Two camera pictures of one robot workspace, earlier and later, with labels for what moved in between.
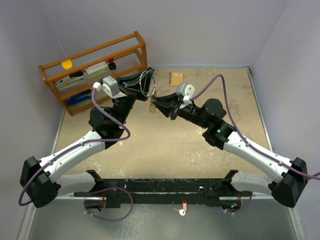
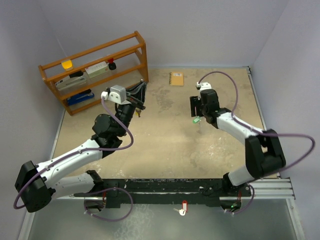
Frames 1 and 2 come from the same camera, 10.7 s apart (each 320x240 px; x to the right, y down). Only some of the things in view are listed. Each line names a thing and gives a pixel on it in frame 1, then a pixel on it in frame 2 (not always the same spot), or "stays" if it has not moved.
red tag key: x=185 y=208 stays
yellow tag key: x=152 y=108 -> x=138 y=112
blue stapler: x=84 y=96 stays
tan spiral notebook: x=175 y=78 stays
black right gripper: x=167 y=109 -> x=195 y=102
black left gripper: x=132 y=89 -> x=137 y=92
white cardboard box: x=97 y=69 stays
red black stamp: x=111 y=65 stays
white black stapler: x=73 y=80 stays
